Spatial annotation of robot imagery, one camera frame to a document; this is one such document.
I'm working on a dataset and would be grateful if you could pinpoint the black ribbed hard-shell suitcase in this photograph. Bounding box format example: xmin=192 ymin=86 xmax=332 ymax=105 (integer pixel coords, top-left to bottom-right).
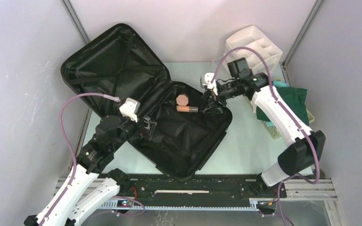
xmin=61 ymin=24 xmax=232 ymax=181

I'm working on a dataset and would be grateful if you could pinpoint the orange grey cylindrical tube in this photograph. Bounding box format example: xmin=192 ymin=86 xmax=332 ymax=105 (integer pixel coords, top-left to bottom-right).
xmin=176 ymin=105 xmax=198 ymax=113

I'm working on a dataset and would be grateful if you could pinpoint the pink brown small box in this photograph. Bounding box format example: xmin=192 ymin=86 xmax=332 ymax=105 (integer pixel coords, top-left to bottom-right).
xmin=176 ymin=94 xmax=189 ymax=106

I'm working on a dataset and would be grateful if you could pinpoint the turquoise t-shirt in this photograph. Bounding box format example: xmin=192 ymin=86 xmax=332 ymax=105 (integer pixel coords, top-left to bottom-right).
xmin=272 ymin=80 xmax=289 ymax=88

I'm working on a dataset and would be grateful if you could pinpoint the white plastic drawer organizer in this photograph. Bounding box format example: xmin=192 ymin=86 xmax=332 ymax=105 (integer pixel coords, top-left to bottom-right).
xmin=216 ymin=25 xmax=283 ymax=80

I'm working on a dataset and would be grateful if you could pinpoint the dark green garment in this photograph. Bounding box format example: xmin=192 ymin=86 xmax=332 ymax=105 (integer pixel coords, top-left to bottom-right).
xmin=255 ymin=86 xmax=310 ymax=126

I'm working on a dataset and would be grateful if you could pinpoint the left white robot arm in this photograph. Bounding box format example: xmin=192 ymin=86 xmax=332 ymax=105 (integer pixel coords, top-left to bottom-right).
xmin=24 ymin=115 xmax=157 ymax=226

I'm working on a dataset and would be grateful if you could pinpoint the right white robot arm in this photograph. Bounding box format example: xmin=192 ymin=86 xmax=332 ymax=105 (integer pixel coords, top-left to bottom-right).
xmin=201 ymin=58 xmax=325 ymax=197

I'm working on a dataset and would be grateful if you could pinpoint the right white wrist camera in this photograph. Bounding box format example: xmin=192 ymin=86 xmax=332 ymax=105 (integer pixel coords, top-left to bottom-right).
xmin=200 ymin=73 xmax=218 ymax=96

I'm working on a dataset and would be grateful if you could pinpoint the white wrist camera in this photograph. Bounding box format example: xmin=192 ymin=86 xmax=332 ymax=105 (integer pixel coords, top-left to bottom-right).
xmin=200 ymin=73 xmax=218 ymax=96
xmin=119 ymin=98 xmax=140 ymax=122

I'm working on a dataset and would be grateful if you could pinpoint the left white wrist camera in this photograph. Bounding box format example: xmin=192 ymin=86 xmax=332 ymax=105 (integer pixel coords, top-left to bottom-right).
xmin=119 ymin=98 xmax=140 ymax=122

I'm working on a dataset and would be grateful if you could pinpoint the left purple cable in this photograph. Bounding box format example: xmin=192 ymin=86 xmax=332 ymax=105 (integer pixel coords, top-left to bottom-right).
xmin=37 ymin=92 xmax=146 ymax=226

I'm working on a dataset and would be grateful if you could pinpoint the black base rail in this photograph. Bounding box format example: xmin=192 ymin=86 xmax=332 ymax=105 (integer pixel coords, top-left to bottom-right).
xmin=119 ymin=174 xmax=286 ymax=207

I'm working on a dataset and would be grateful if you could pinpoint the grey slotted cable duct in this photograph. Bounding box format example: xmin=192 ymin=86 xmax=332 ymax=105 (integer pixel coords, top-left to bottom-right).
xmin=98 ymin=199 xmax=259 ymax=211

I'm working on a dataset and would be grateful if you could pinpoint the aluminium frame rail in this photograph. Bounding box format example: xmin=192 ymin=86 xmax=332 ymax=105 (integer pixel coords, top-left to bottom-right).
xmin=54 ymin=178 xmax=338 ymax=200

